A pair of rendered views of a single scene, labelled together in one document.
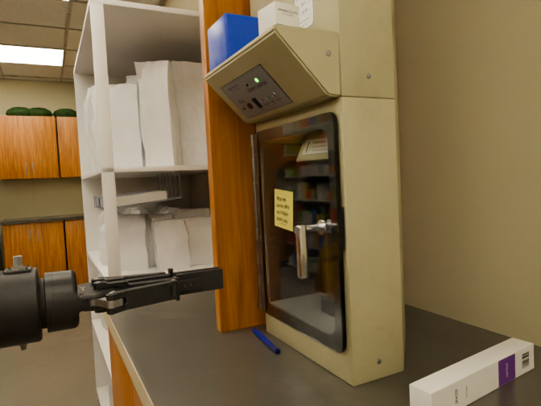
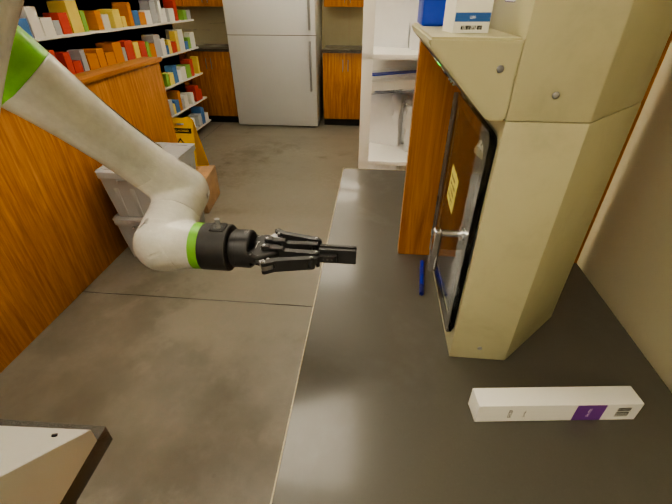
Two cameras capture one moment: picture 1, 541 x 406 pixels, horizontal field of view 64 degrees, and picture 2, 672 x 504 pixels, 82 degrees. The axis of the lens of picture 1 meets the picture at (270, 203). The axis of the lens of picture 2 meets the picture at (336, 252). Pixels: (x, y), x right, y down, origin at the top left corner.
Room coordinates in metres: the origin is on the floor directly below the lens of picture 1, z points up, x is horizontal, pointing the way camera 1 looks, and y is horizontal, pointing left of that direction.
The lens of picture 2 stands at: (0.12, -0.21, 1.55)
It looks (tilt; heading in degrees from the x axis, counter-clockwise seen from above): 34 degrees down; 32
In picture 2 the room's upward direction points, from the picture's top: straight up
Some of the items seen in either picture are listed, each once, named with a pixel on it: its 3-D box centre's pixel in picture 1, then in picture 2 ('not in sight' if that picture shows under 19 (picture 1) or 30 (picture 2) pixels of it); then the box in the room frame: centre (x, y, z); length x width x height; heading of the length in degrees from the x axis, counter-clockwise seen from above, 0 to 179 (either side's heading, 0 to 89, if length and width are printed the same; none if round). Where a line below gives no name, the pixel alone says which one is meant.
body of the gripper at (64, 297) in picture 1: (83, 296); (257, 249); (0.57, 0.25, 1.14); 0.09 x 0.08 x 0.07; 117
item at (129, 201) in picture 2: not in sight; (155, 178); (1.56, 2.19, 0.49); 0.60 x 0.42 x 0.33; 27
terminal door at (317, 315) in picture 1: (293, 228); (453, 210); (0.83, -0.04, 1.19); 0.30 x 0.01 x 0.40; 27
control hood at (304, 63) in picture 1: (262, 84); (450, 63); (0.81, 0.00, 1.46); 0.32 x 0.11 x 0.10; 27
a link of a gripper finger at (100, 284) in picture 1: (138, 291); (290, 255); (0.58, 0.18, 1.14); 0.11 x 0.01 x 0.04; 114
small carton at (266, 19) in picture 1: (278, 26); (468, 6); (0.75, -0.03, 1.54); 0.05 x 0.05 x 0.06; 35
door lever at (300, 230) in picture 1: (310, 249); (443, 249); (0.73, -0.06, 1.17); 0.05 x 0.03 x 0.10; 117
